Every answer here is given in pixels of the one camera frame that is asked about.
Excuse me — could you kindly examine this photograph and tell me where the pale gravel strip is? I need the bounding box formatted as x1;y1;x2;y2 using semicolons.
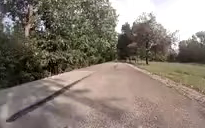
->
124;62;205;113

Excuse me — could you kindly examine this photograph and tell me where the distant row of trees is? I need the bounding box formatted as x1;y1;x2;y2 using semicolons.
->
176;30;205;65

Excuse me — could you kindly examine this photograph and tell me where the clump of dark trees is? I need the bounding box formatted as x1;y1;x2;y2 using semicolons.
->
116;12;180;66

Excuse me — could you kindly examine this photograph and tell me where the grey asphalt path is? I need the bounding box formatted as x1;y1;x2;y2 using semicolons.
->
0;61;205;128

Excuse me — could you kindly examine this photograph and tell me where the grass field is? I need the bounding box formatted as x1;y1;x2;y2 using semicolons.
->
133;60;205;98

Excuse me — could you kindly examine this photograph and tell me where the dense wood of green trees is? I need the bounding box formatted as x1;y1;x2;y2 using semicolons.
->
0;0;120;93

